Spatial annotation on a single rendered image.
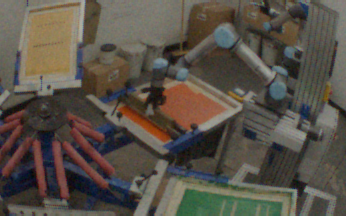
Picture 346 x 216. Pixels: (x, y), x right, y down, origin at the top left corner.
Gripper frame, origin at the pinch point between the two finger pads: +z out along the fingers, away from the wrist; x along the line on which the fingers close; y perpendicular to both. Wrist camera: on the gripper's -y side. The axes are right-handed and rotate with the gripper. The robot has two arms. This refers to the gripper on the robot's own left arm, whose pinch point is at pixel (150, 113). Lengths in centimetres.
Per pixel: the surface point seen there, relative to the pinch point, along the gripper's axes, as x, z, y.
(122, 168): 35, 101, -55
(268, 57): 329, 71, -85
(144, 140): -24.8, -3.4, 20.4
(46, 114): -84, -31, 3
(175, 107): 24.0, 5.3, -1.3
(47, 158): -88, -7, 7
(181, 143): -6.2, 0.5, 30.3
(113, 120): -30.5, -7.0, 0.9
